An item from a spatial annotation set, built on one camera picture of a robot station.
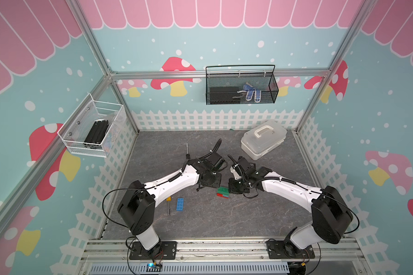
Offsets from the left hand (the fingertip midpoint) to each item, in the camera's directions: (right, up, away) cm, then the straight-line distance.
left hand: (214, 184), depth 84 cm
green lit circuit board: (-27, -33, -11) cm, 44 cm away
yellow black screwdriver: (-23, -8, +4) cm, 25 cm away
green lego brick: (+5, -4, +3) cm, 7 cm away
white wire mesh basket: (-53, +25, -12) cm, 60 cm away
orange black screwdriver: (-16, +14, +22) cm, 30 cm away
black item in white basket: (-49, +25, -13) cm, 56 cm away
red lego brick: (+4, -7, +5) cm, 9 cm away
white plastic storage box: (+27, +23, +18) cm, 40 cm away
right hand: (+6, -2, 0) cm, 7 cm away
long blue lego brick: (-17, -10, +3) cm, 20 cm away
